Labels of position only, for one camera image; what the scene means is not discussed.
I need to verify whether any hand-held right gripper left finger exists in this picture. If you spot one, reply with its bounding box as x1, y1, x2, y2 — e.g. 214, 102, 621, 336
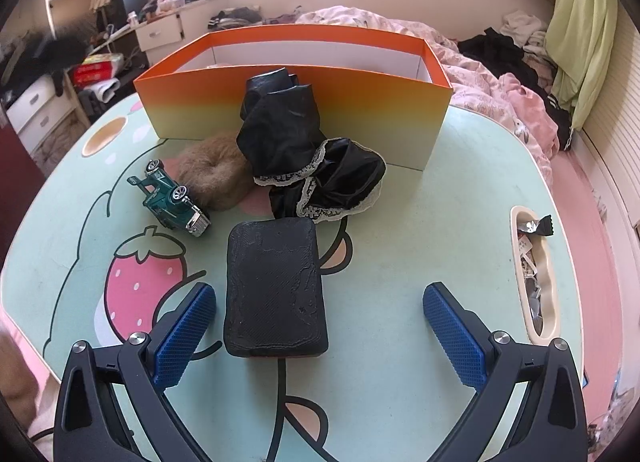
52, 282, 218, 462

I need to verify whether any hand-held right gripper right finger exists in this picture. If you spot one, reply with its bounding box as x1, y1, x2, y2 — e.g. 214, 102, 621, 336
422, 282, 588, 462

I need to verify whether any black rectangular case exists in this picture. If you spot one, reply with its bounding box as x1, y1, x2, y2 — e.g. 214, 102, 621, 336
223, 218, 330, 358

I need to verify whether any green toy car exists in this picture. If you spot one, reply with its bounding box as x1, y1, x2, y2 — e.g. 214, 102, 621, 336
126, 158, 212, 239

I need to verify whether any black lace-trimmed cloth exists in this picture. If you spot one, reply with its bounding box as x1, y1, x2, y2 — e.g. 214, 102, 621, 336
236, 68, 387, 223

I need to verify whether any orange cardboard box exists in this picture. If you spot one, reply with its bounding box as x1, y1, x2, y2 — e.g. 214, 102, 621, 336
134, 25, 455, 172

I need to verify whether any cartoon printed desktop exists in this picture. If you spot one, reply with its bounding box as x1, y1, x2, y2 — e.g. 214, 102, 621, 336
0, 91, 591, 462

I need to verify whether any black candy wrapper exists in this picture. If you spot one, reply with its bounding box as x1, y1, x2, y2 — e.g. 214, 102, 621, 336
517, 215, 553, 235

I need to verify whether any pink bed sheet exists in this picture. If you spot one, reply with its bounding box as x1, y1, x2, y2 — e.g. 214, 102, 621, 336
550, 152, 640, 443

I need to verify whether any brown furry scrunchie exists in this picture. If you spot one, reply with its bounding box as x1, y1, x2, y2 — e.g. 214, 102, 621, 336
176, 135, 256, 210

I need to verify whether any pink floral blanket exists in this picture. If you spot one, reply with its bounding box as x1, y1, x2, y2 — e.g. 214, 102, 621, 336
295, 5, 561, 188

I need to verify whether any white chest of drawers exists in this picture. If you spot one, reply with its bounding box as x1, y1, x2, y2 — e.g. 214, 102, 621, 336
5, 75, 81, 153

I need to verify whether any red tissue packet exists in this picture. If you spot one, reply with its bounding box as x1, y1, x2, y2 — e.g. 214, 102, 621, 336
70, 53, 125, 86

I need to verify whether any black clothes pile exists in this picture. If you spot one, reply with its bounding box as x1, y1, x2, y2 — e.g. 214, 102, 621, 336
457, 27, 573, 150

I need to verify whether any small white drawer cabinet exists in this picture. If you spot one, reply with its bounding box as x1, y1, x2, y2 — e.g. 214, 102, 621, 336
135, 2, 226, 53

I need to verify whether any dark fuzzy garment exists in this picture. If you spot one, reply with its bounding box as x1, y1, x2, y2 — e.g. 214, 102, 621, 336
0, 22, 91, 88

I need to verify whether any light green curtain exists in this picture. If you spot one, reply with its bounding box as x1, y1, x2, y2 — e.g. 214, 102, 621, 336
544, 0, 621, 130

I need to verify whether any white clothes pile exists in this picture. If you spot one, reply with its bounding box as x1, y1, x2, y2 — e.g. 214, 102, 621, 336
501, 10, 551, 63

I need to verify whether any dark striped clothes pile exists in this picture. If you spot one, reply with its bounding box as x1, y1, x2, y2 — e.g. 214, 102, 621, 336
207, 6, 263, 26

